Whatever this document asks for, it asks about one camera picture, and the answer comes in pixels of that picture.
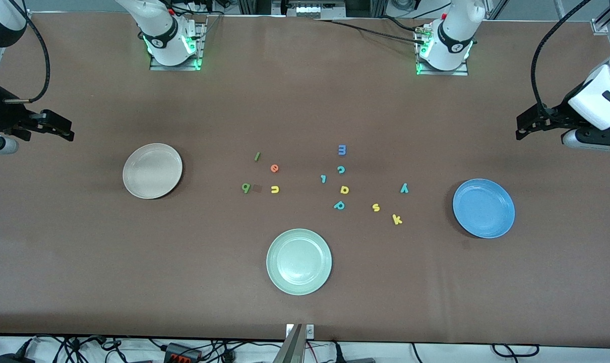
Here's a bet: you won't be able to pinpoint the long black cable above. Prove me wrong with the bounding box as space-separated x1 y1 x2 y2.
318 18 429 46

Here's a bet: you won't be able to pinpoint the blue plate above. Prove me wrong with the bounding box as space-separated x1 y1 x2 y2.
452 178 516 239

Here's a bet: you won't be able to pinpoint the black power strip red switches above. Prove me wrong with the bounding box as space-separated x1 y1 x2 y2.
163 342 203 363

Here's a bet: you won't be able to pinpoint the gray control device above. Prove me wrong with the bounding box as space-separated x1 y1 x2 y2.
284 0 347 19

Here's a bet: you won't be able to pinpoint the gray metal camera pole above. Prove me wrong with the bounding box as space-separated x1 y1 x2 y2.
272 323 308 363

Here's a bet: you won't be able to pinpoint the black cable loop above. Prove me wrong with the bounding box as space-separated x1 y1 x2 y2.
491 343 540 359

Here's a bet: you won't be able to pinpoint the beige brown plate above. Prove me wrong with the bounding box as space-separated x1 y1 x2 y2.
123 143 183 200

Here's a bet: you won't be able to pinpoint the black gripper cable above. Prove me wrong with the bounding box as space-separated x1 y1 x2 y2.
531 0 594 109
3 0 51 104

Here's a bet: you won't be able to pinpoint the pale green plate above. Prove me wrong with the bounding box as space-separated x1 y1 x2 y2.
266 228 333 296

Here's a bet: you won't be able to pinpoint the brown table cover mat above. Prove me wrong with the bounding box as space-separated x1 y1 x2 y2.
0 13 610 348

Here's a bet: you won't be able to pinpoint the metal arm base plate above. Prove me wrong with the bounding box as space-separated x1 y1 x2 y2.
150 15 206 71
417 23 469 76

